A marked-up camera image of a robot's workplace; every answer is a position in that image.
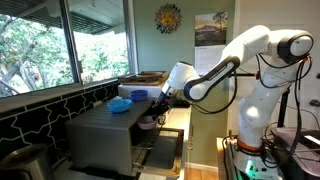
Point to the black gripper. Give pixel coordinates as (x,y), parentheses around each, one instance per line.
(164,98)

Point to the purple plastic bowl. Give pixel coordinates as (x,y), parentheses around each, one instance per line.
(146,123)

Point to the metal oven rack tray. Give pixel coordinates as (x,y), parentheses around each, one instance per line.
(143,140)

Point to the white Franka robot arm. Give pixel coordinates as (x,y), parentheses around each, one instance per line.
(260,100)

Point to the dark blue plastic bowl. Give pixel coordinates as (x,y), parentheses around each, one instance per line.
(138,95)

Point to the wooden serving tray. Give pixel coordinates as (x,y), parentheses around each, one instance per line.
(146,80)

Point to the glass toaster oven door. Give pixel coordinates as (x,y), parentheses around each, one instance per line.
(166,150)

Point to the light blue plastic bowl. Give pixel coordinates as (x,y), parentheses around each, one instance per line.
(119,106)

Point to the white microwave oven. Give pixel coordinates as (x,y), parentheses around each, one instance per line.
(125,90)

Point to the silver toaster oven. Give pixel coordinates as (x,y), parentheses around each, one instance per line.
(100,136)

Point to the dark wooden plate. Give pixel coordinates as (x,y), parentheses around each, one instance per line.
(148,74)

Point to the grey laptop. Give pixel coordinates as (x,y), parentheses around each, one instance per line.
(293,160)

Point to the metal pot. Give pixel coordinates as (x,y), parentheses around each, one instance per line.
(23,161)

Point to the black electronics box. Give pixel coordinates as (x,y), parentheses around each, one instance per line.
(310,138)

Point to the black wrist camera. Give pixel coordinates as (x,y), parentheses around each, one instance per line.
(180,103)

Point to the colourful sun wall ornament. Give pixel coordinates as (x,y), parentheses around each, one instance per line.
(168,18)

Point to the wall calendar with landscape photo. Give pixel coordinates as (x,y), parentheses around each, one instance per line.
(208,30)

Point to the window frame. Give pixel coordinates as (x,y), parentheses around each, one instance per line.
(71,43)

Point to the black camera stand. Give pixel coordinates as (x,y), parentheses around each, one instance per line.
(283,110)

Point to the black wall plug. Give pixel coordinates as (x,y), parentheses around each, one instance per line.
(314,102)

